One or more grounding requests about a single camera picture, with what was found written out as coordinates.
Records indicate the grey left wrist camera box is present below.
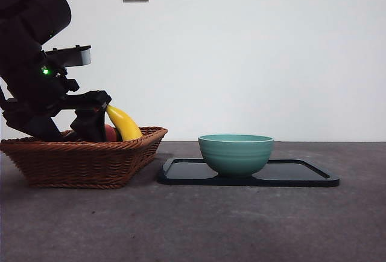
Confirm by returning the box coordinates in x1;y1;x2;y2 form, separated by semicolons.
44;45;92;68

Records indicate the red yellow apple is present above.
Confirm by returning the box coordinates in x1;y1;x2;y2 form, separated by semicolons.
104;124;119;142

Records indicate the yellow banana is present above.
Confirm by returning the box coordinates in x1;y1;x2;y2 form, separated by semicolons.
105;104;144;142

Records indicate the teal ceramic bowl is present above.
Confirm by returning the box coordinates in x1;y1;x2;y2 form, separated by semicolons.
198;134;275;179

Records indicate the brown wicker basket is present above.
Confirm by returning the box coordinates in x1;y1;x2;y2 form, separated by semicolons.
0;126;169;190

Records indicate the dark rectangular tray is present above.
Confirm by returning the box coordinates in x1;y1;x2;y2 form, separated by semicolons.
157;157;341;188

